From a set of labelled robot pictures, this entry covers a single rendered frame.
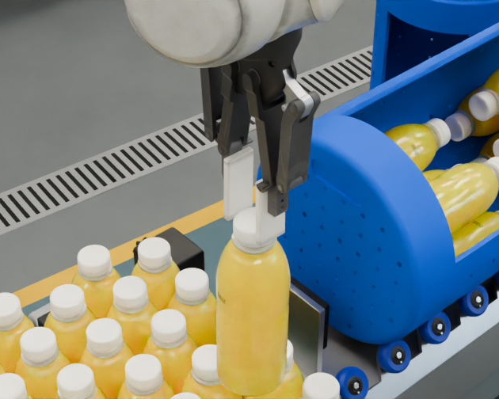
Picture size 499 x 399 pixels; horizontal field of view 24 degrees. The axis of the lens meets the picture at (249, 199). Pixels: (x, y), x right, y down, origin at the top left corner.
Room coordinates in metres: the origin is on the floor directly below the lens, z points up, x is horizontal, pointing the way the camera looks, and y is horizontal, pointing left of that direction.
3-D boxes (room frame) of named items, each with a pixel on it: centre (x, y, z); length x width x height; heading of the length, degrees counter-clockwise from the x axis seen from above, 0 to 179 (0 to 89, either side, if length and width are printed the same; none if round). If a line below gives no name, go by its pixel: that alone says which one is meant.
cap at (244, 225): (0.80, 0.00, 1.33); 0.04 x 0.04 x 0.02
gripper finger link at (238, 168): (0.81, 0.01, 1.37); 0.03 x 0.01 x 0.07; 130
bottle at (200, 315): (0.98, 0.07, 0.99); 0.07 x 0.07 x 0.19
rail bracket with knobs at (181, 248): (1.14, 0.11, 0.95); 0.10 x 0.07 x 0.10; 41
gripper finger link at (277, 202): (0.77, -0.03, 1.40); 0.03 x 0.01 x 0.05; 40
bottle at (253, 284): (0.80, 0.00, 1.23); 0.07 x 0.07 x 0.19
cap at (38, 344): (0.88, 0.23, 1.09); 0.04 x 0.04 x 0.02
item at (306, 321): (1.02, -0.06, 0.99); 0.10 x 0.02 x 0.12; 41
